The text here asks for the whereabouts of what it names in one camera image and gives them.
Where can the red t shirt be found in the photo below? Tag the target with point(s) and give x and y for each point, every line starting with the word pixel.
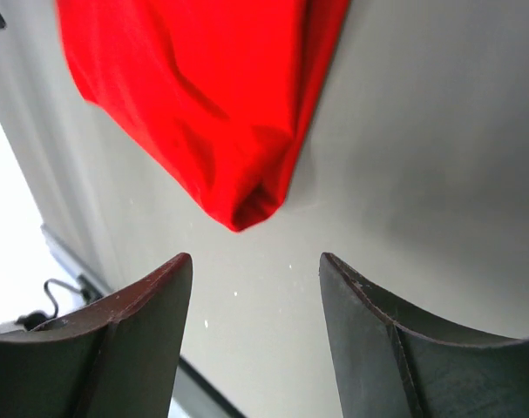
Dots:
pixel 220 93

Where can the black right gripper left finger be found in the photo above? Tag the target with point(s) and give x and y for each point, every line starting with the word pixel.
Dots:
pixel 43 370

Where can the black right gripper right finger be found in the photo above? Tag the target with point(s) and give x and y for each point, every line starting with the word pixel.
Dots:
pixel 394 359

